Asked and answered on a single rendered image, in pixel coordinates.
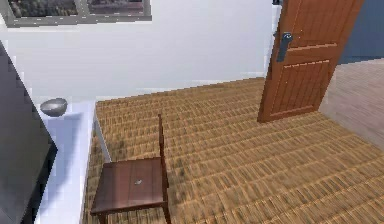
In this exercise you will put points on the dark brown wooden chair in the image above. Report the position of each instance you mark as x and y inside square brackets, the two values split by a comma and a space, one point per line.
[130, 186]

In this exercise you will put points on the white table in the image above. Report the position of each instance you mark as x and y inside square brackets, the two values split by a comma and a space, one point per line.
[71, 156]

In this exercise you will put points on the grey metal bowl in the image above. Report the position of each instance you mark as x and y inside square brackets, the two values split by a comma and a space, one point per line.
[54, 107]

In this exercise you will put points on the black television set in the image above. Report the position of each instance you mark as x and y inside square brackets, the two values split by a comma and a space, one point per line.
[20, 150]

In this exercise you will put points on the grey framed window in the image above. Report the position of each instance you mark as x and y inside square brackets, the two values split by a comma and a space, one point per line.
[76, 11]

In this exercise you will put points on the brown wooden room door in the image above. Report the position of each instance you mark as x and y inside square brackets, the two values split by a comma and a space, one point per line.
[306, 66]

